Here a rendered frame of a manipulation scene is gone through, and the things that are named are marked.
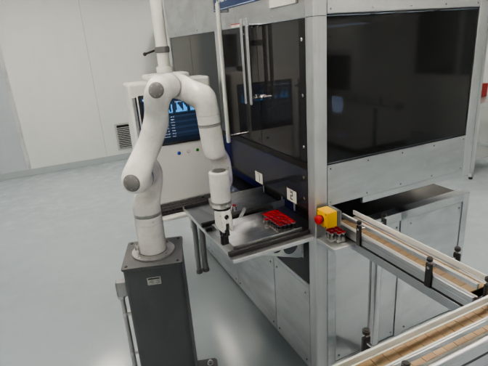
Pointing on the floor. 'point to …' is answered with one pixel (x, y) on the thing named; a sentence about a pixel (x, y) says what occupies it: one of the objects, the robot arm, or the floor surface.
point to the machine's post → (316, 171)
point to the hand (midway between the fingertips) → (224, 240)
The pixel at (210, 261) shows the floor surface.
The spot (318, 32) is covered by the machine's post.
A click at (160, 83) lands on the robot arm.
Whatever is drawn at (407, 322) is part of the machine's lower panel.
